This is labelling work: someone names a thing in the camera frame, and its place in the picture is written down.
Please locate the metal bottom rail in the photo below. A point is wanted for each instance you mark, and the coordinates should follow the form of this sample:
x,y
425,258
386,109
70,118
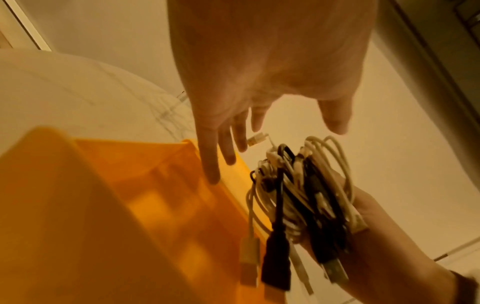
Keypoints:
x,y
30,26

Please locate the metal blind track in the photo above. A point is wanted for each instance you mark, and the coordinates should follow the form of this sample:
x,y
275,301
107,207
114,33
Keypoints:
x,y
457,249
182,95

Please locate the person's right hand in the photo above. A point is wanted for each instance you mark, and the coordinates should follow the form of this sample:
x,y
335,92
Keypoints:
x,y
393,252

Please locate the yellow box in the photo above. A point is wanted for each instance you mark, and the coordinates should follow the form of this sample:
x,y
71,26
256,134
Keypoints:
x,y
112,222

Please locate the person's left hand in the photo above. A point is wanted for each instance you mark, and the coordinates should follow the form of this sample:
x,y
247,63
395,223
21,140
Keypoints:
x,y
270,44

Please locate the white marble table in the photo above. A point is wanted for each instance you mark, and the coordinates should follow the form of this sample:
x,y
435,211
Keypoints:
x,y
75,89

